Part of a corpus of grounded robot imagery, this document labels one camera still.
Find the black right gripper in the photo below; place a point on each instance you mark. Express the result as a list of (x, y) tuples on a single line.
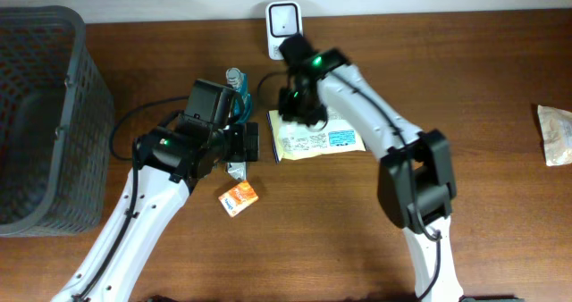
[(287, 112)]

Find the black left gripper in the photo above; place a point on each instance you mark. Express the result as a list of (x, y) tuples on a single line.
[(240, 151)]

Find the teal mouthwash bottle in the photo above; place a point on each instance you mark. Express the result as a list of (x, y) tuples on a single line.
[(238, 80)]

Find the yellow snack bag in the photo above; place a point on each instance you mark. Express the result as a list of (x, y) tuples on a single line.
[(293, 141)]

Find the silver triangular snack packet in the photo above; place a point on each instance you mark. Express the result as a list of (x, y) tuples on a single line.
[(237, 171)]

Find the orange white small box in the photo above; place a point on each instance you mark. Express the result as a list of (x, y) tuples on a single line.
[(238, 198)]

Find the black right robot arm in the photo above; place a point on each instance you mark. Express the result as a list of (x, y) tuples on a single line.
[(416, 183)]

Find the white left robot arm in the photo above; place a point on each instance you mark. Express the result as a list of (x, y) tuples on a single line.
[(166, 165)]

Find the white barcode scanner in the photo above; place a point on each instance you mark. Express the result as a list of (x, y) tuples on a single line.
[(283, 19)]

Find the grey plastic lattice basket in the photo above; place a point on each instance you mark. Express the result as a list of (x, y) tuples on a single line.
[(56, 118)]

